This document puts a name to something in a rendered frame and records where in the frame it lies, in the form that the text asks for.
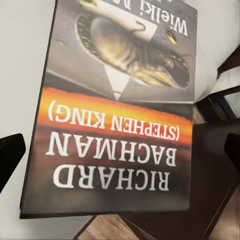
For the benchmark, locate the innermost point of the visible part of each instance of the bed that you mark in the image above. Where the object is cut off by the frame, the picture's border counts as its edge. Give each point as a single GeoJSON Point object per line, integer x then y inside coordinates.
{"type": "Point", "coordinates": [25, 27]}

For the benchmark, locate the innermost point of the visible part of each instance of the hardback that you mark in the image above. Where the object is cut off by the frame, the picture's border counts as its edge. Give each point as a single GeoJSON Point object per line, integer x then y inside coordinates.
{"type": "Point", "coordinates": [114, 123]}

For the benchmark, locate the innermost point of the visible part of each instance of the nightstand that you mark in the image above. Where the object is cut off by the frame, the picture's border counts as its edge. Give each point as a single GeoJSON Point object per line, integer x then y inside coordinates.
{"type": "Point", "coordinates": [214, 202]}

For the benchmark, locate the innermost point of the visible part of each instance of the fixed window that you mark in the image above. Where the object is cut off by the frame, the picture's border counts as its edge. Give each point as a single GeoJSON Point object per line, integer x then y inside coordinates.
{"type": "Point", "coordinates": [220, 106]}

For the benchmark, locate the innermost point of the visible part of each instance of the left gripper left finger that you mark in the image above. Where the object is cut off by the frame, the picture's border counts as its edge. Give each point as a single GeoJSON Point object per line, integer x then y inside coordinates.
{"type": "Point", "coordinates": [12, 150]}

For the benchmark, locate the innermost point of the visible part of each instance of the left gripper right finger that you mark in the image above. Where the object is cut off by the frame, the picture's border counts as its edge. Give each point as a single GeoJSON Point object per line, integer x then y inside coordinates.
{"type": "Point", "coordinates": [232, 149]}

